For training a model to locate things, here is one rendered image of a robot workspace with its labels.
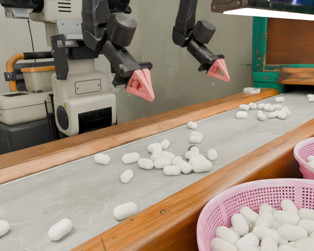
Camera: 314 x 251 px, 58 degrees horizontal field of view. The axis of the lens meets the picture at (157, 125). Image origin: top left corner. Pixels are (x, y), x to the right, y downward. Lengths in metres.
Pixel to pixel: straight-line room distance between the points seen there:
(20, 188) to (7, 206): 0.07
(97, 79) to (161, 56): 1.83
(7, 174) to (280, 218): 0.49
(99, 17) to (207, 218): 0.59
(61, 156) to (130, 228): 0.35
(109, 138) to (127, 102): 2.43
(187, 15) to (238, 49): 1.41
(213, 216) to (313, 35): 1.12
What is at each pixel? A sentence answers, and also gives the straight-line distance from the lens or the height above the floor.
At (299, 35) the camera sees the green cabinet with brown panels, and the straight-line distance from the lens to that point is 1.42.
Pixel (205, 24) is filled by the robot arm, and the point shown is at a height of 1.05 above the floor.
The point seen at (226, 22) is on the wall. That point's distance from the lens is 2.53.
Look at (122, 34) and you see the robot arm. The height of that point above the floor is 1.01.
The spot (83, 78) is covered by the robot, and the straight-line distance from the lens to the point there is 1.21.
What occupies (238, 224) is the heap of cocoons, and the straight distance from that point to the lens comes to 0.40.
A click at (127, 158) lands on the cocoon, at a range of 0.59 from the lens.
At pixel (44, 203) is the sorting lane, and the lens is 0.51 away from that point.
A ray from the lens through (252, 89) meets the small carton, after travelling 1.29.
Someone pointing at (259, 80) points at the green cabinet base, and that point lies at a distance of 1.49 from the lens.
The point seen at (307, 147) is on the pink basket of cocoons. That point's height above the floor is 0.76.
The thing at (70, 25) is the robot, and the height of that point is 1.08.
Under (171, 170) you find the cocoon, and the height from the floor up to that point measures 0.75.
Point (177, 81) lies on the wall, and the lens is 2.88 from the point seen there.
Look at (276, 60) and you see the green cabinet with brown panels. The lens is 1.46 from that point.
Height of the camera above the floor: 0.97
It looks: 15 degrees down
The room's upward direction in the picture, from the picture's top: 4 degrees counter-clockwise
